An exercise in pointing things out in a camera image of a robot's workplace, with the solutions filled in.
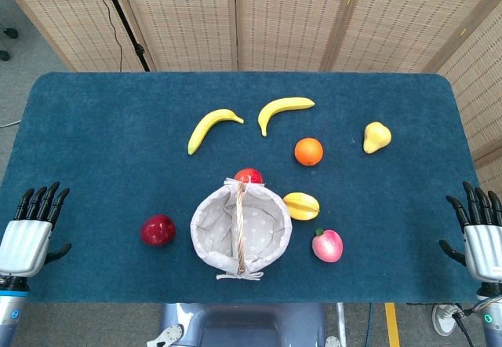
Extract long curved yellow banana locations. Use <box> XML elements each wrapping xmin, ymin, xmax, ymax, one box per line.
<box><xmin>187</xmin><ymin>108</ymin><xmax>245</xmax><ymax>156</ymax></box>

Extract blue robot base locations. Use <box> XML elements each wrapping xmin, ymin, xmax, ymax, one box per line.
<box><xmin>146</xmin><ymin>302</ymin><xmax>343</xmax><ymax>347</ymax></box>

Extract red yellow apple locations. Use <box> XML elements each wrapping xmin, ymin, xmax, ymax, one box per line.
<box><xmin>234</xmin><ymin>167</ymin><xmax>264</xmax><ymax>185</ymax></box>

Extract orange fruit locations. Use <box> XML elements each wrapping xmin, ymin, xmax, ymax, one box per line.
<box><xmin>294</xmin><ymin>137</ymin><xmax>325</xmax><ymax>167</ymax></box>

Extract yellow pear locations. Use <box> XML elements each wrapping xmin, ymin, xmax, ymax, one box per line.
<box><xmin>362</xmin><ymin>121</ymin><xmax>393</xmax><ymax>155</ymax></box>

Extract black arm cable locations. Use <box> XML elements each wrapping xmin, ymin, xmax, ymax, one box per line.
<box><xmin>450</xmin><ymin>310</ymin><xmax>478</xmax><ymax>347</ymax></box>

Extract yellow starfruit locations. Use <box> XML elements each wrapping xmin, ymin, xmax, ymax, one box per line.
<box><xmin>282</xmin><ymin>192</ymin><xmax>321</xmax><ymax>222</ymax></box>

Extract black thin cable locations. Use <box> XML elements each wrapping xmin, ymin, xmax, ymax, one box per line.
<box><xmin>91</xmin><ymin>0</ymin><xmax>125</xmax><ymax>72</ymax></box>

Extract cloth-lined wicker basket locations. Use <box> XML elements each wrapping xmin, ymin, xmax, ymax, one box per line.
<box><xmin>190</xmin><ymin>178</ymin><xmax>293</xmax><ymax>282</ymax></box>

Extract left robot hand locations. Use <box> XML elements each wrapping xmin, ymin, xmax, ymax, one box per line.
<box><xmin>0</xmin><ymin>181</ymin><xmax>73</xmax><ymax>278</ymax></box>

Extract blue table mat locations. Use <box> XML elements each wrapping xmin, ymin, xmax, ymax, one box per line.
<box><xmin>0</xmin><ymin>71</ymin><xmax>491</xmax><ymax>305</ymax></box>

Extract bamboo folding screen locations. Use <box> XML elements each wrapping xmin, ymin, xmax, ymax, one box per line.
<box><xmin>0</xmin><ymin>0</ymin><xmax>502</xmax><ymax>203</ymax></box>

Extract dark red apple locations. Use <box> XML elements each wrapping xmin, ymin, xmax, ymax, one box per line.
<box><xmin>140</xmin><ymin>214</ymin><xmax>177</xmax><ymax>247</ymax></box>

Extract white sneaker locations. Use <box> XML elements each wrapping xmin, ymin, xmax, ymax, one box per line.
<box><xmin>431</xmin><ymin>303</ymin><xmax>458</xmax><ymax>338</ymax></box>

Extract black tripod pole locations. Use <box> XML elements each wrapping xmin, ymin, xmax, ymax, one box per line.
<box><xmin>96</xmin><ymin>0</ymin><xmax>151</xmax><ymax>73</ymax></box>

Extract pink peach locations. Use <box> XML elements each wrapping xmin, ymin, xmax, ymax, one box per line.
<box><xmin>311</xmin><ymin>228</ymin><xmax>344</xmax><ymax>264</ymax></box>

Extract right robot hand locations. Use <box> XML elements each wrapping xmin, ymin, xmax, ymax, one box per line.
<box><xmin>438</xmin><ymin>181</ymin><xmax>502</xmax><ymax>284</ymax></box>

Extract short curved yellow banana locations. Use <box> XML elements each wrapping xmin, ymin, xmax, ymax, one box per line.
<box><xmin>257</xmin><ymin>97</ymin><xmax>316</xmax><ymax>137</ymax></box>

